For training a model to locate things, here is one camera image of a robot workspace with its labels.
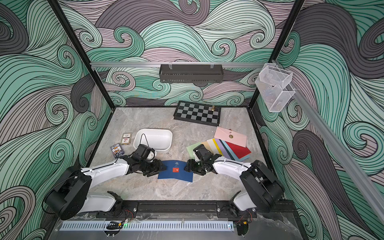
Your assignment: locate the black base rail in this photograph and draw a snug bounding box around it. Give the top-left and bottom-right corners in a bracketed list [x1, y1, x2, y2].
[96, 200, 299, 220]

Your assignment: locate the lavender envelope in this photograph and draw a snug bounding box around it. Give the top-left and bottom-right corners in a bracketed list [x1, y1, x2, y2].
[214, 139, 232, 160]

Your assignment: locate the black corner frame post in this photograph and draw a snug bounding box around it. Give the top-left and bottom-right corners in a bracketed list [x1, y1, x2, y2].
[47, 0, 116, 112]

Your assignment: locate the aluminium rail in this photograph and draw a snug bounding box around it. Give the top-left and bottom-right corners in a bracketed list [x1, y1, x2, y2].
[90, 61, 265, 69]
[271, 59, 384, 224]

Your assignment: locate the white plastic storage box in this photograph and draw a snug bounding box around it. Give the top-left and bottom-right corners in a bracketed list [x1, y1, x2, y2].
[133, 129, 173, 153]

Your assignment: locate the black right corner post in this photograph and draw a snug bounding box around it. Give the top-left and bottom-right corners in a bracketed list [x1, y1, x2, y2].
[248, 0, 306, 109]

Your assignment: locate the pink sealed envelope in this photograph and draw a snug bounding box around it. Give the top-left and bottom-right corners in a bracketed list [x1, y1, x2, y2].
[214, 127, 247, 148]

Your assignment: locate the white slotted cable duct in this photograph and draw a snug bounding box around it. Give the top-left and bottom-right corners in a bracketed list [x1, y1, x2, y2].
[59, 221, 235, 232]

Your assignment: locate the aluminium right rail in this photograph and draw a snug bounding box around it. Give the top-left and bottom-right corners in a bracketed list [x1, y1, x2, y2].
[271, 59, 384, 224]

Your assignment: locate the aluminium back rail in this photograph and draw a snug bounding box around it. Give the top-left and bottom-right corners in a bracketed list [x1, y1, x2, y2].
[90, 61, 265, 69]

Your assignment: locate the black wall shelf tray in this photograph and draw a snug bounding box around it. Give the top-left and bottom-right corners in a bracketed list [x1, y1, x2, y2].
[159, 65, 224, 84]

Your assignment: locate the black folding chess board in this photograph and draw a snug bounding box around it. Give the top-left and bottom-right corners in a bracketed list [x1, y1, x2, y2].
[174, 101, 221, 127]

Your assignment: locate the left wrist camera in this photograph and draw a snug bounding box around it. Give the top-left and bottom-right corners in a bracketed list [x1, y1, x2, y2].
[132, 144, 156, 162]

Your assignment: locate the red envelope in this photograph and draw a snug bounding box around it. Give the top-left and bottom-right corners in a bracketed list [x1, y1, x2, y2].
[225, 142, 252, 162]

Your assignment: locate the blue playing card box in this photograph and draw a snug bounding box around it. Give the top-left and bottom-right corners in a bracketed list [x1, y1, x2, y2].
[110, 143, 125, 159]

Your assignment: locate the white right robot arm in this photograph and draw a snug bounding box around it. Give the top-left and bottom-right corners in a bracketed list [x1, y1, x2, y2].
[185, 155, 285, 212]

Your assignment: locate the clear acrylic wall bin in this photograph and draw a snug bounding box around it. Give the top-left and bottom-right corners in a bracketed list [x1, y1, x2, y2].
[256, 63, 296, 113]

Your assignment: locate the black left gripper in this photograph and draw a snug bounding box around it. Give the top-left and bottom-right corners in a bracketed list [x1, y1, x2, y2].
[139, 159, 168, 177]

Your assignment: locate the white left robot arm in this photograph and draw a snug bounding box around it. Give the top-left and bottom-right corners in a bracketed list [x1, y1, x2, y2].
[43, 155, 167, 220]

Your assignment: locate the dark blue envelope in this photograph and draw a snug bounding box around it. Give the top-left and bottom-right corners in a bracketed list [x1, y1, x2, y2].
[158, 160, 193, 183]

